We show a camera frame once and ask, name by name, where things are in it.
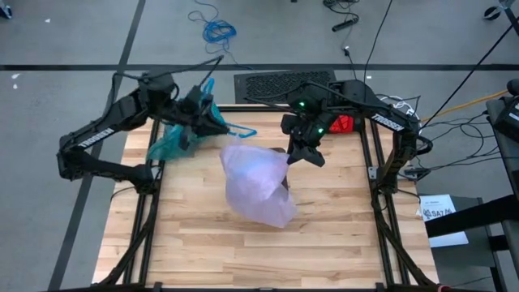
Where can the black wheeled stand base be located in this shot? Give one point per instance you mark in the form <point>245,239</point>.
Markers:
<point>492,13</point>

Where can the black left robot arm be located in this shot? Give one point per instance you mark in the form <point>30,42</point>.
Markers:
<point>97,138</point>

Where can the black side table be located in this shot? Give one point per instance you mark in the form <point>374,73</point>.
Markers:
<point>486,215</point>

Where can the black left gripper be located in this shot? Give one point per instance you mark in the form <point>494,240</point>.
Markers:
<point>192,113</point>

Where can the white printed paper sheet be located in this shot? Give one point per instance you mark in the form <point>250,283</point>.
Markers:
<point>440,204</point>

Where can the red work glove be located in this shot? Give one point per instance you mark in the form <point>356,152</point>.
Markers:
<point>342,123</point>

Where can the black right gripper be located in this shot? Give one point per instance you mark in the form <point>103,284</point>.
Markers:
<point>306,121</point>

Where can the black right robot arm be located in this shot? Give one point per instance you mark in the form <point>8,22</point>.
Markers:
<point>387,121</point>

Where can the black perforated computer case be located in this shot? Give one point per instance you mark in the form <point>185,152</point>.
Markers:
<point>267,85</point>

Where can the blue plastic trash bag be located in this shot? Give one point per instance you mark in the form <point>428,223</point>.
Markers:
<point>170,146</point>

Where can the pink plastic trash bag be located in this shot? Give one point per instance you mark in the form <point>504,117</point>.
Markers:
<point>255,182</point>

